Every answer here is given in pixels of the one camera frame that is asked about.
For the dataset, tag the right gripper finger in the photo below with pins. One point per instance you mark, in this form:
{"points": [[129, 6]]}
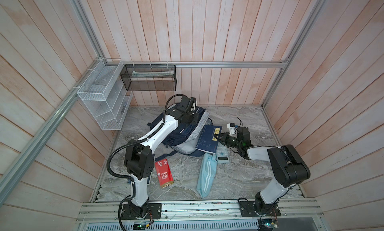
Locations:
{"points": [[222, 135], [225, 141]]}

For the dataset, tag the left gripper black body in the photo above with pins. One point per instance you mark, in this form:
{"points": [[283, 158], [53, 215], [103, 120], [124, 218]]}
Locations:
{"points": [[191, 118]]}

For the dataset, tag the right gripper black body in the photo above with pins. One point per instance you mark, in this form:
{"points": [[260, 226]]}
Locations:
{"points": [[239, 145]]}

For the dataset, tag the light green calculator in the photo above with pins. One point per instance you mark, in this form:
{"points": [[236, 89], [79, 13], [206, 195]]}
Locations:
{"points": [[222, 154]]}

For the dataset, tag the blue book yellow front label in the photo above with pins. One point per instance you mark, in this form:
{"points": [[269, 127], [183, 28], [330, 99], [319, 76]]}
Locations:
{"points": [[207, 141]]}

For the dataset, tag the navy blue student backpack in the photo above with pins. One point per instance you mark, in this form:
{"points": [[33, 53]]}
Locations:
{"points": [[184, 138]]}

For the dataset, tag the blue book yellow spine label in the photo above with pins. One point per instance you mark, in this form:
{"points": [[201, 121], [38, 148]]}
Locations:
{"points": [[148, 181]]}

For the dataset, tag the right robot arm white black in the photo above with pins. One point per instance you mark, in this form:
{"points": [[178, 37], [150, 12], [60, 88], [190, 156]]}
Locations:
{"points": [[288, 167]]}

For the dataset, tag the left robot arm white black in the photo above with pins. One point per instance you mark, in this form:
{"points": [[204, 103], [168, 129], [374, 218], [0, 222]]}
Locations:
{"points": [[140, 158]]}

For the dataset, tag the light blue pencil pouch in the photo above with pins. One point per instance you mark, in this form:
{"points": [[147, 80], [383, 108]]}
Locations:
{"points": [[207, 174]]}

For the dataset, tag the red rectangular box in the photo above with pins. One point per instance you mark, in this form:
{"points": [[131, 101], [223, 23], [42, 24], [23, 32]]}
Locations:
{"points": [[164, 173]]}

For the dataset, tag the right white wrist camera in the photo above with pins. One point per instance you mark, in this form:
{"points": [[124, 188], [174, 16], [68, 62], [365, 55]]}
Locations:
{"points": [[232, 128]]}

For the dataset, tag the black mesh wall basket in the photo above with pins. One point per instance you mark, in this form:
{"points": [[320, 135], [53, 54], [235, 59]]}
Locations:
{"points": [[149, 77]]}

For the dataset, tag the horizontal aluminium wall rail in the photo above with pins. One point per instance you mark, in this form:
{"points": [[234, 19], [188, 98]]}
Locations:
{"points": [[204, 64]]}

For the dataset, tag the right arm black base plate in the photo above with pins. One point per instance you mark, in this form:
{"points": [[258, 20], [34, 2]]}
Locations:
{"points": [[253, 209]]}

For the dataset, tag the white wire mesh shelf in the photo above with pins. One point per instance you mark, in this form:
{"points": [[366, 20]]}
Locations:
{"points": [[104, 94]]}

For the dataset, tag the aluminium front rail frame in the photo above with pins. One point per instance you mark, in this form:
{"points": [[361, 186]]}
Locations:
{"points": [[297, 214]]}

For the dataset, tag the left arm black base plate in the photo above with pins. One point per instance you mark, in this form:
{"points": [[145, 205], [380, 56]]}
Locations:
{"points": [[146, 212]]}

